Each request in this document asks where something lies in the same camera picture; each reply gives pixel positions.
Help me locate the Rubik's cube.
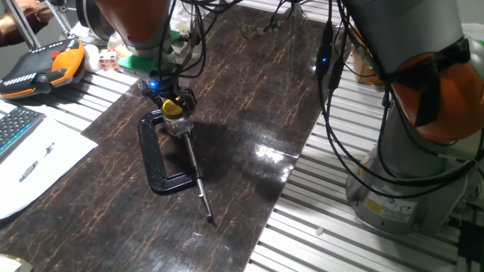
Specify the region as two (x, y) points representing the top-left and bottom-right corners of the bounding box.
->
(98, 48), (121, 73)

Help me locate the black silver pen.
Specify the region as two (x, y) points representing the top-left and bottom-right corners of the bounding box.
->
(18, 142), (56, 184)

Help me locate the dark marble pattern mat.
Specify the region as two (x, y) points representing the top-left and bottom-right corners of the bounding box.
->
(0, 3), (352, 272)

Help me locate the black cable bundle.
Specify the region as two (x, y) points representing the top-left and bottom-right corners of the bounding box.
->
(157, 0), (484, 199)

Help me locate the green printed wrist mount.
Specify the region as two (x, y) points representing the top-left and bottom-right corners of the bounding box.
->
(117, 29), (181, 77)

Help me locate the white paper sheet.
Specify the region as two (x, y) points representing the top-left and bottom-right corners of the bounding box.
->
(0, 113), (98, 220)

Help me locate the yellow metal jar lid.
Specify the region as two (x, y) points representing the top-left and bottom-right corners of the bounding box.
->
(161, 98), (185, 120)

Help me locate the black filament spool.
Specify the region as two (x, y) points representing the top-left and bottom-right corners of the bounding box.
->
(75, 0), (116, 42)

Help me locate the black computer keyboard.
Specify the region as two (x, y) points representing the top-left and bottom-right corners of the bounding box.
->
(0, 105), (46, 165)

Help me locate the white plush ball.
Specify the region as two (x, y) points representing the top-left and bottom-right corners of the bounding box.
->
(82, 44), (102, 73)

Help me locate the black C-clamp with steel screw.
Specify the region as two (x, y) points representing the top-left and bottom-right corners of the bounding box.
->
(138, 109), (216, 224)

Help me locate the person's bare hand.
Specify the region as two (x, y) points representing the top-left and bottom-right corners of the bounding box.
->
(14, 0), (54, 22)

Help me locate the upright aluminium post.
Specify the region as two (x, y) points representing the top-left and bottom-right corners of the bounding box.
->
(2, 0), (41, 50)

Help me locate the open cardboard box with blocks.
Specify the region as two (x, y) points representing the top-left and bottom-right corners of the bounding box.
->
(351, 45), (383, 86)

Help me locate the orange black teach pendant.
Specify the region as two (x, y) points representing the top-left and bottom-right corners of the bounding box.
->
(0, 37), (86, 100)

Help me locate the small clear glass jar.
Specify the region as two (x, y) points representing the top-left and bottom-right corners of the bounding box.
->
(163, 115), (194, 138)

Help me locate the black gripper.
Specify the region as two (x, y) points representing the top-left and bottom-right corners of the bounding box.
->
(150, 77), (198, 119)

